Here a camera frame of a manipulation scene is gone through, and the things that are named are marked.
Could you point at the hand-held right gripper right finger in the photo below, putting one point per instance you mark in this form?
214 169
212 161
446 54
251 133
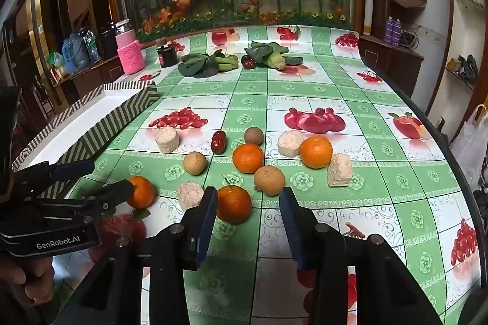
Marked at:
293 229

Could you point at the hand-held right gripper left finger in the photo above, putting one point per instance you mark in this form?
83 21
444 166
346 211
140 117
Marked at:
206 222

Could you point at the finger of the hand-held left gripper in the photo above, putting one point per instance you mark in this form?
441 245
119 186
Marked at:
68 169
114 193

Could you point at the orange with stem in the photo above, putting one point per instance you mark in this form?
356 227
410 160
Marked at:
234 205

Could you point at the large brown round fruit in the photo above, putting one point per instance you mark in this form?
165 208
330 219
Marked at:
268 180

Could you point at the small tan round fruit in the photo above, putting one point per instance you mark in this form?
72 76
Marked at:
194 163

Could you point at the striped-edge white cardboard tray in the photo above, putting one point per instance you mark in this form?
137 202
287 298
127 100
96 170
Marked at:
114 96

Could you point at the person's left hand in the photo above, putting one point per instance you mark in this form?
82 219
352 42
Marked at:
28 279

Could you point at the pale food chunk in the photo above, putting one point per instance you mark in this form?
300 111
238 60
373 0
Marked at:
190 194
290 144
166 139
339 170

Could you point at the red date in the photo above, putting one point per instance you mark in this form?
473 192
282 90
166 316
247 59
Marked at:
218 142

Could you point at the wooden side cabinet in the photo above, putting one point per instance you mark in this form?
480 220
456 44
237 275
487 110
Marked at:
95 77

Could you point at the dark brown round fruit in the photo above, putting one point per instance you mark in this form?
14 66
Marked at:
253 136

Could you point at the green snack packet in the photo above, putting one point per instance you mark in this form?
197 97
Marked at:
55 60

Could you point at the blue thermos jug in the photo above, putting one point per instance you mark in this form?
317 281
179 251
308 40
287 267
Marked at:
74 52

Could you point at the clear plastic bottle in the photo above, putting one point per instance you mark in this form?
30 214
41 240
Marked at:
90 44

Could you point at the pink knit-sleeve bottle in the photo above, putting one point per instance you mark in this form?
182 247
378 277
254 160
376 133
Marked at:
129 58

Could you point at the green fruit-print tablecloth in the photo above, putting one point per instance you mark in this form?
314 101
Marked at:
251 96

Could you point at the black kettle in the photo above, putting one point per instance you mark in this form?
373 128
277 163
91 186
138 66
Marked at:
106 41

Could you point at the dark glass jar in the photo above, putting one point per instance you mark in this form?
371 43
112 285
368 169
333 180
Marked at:
167 56

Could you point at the bok choy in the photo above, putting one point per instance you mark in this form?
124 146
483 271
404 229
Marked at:
198 65

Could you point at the dark red round fruit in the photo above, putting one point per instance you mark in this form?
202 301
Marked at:
249 62

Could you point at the corn cob with green leaves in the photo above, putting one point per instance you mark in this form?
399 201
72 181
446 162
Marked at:
276 60

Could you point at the white plastic bag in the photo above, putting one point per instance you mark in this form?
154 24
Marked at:
471 153

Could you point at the low wooden cabinet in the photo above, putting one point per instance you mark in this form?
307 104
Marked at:
392 61

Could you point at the purple bottle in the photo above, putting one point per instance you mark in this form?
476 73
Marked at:
397 32
389 31

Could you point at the dark bag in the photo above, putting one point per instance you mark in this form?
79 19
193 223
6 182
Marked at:
468 67

